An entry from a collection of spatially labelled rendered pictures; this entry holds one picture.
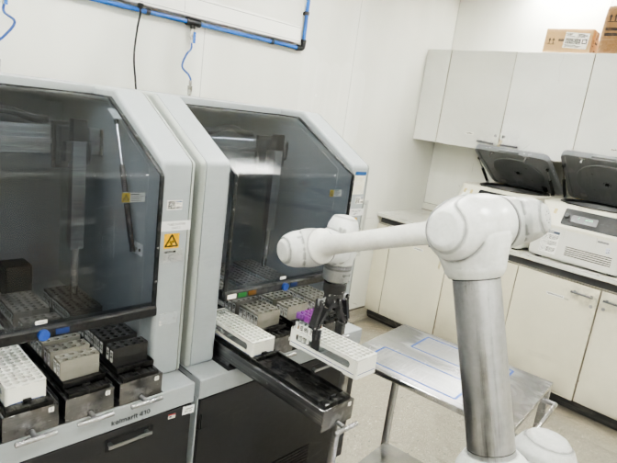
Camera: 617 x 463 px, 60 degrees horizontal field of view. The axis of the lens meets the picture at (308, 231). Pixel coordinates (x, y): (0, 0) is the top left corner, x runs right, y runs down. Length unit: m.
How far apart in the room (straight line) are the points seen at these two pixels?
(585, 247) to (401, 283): 1.37
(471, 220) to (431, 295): 3.03
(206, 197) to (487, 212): 0.92
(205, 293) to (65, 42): 1.36
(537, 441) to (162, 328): 1.11
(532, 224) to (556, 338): 2.54
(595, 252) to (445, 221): 2.55
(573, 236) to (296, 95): 1.91
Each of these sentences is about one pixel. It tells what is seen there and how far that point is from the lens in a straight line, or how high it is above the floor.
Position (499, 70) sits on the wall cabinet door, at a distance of 4.18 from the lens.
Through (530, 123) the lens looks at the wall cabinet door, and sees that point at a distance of 4.03.
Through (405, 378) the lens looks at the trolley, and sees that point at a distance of 1.85.
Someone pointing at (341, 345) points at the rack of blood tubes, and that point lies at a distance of 1.72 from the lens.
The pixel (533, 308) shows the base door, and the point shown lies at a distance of 3.77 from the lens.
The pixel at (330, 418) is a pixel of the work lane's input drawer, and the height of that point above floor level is 0.77.
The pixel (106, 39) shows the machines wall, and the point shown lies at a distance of 2.74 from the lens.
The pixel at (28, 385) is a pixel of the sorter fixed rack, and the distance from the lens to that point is 1.59.
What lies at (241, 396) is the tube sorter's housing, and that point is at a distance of 1.99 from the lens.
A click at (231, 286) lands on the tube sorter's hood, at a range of 1.86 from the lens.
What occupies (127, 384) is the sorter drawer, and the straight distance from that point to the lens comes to 1.68.
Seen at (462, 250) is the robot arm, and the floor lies 1.41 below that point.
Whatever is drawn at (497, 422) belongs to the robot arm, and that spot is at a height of 1.07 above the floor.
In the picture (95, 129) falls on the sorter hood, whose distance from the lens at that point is 1.70.
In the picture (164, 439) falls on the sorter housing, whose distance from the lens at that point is 1.87.
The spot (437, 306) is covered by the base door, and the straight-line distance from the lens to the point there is 4.10.
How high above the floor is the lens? 1.64
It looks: 13 degrees down
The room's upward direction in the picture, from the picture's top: 8 degrees clockwise
